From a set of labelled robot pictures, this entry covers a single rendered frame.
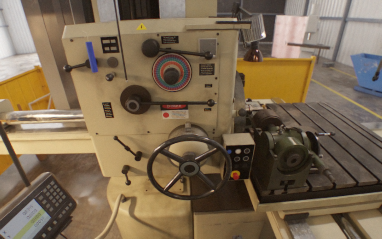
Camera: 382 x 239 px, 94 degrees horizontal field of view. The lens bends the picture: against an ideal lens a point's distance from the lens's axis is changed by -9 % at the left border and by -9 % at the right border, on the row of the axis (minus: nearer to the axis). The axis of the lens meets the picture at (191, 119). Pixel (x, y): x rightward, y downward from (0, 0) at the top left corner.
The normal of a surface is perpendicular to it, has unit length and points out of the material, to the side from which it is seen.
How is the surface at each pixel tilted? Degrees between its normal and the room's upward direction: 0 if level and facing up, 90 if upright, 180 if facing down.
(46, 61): 90
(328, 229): 0
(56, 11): 90
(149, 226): 90
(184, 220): 90
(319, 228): 0
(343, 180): 0
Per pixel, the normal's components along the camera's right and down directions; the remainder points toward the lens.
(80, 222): -0.02, -0.88
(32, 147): 0.04, 0.48
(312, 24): -0.56, 0.40
